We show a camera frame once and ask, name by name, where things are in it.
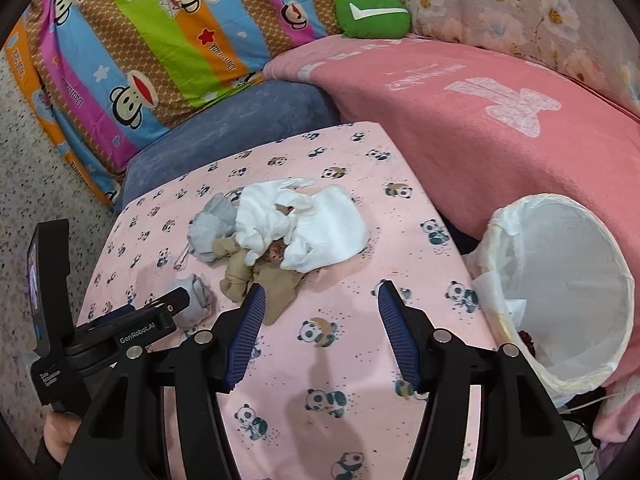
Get pink blanket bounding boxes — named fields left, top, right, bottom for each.
left=263, top=35, right=640, bottom=456

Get person's left hand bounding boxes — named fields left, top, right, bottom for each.
left=42, top=411, right=83, bottom=457

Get small grey wad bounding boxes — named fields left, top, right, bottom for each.
left=167, top=274, right=217, bottom=328

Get pink panda print cloth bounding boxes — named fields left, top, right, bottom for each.
left=75, top=121, right=501, bottom=480

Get blue velvet cushion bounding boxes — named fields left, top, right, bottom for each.
left=120, top=80, right=343, bottom=216

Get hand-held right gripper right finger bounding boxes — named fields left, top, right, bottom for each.
left=377, top=280, right=581, bottom=480

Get white socks pile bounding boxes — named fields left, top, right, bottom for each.
left=235, top=177, right=371, bottom=273

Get white diaper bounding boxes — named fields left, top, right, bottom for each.
left=460, top=194, right=635, bottom=406

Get tan beige socks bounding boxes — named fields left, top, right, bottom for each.
left=212, top=237, right=301, bottom=326

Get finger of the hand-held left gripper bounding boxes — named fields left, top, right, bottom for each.
left=131, top=287, right=192, bottom=323

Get green plush cushion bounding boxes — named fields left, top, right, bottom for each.
left=335, top=0, right=412, bottom=40

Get striped monkey print quilt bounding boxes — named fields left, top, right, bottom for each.
left=2, top=0, right=351, bottom=206

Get dark red scrap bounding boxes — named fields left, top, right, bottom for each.
left=517, top=327, right=539, bottom=357

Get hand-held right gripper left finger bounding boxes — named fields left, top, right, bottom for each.
left=62, top=282, right=268, bottom=480

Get grey cloth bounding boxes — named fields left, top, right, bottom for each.
left=187, top=187, right=246, bottom=263

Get pale floral blanket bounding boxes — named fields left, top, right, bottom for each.
left=345, top=0, right=640, bottom=116

